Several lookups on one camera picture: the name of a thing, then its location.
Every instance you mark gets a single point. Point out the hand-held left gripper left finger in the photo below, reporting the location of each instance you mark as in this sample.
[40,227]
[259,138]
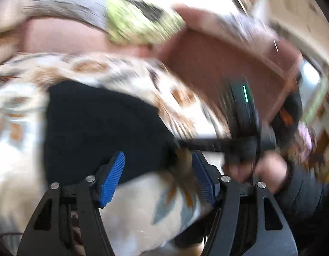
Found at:
[112,178]

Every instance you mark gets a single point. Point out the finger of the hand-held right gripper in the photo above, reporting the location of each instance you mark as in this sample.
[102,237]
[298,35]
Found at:
[201,143]

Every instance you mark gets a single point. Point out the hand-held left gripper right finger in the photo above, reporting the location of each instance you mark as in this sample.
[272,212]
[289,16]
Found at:
[203,178]

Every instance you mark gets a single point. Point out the black pants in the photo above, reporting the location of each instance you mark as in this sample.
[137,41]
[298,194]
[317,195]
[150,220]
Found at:
[100,133]

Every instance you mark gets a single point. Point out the person's right forearm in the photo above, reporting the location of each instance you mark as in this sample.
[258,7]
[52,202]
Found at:
[300,192]

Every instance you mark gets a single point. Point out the person's right hand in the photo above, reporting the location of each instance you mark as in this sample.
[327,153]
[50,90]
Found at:
[265,169]

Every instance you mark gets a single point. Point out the leaf print fleece blanket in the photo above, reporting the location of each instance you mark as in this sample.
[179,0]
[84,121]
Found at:
[143,213]

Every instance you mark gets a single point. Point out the pink sofa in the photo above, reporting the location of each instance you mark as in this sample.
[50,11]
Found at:
[220,58]

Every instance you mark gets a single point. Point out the green patterned folded cloth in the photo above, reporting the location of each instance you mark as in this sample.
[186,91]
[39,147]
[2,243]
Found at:
[137,24]

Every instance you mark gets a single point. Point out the dark grey cloth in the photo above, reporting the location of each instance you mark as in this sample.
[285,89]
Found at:
[151,9]

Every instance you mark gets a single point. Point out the grey quilted bedspread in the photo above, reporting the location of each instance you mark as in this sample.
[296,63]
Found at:
[63,2]

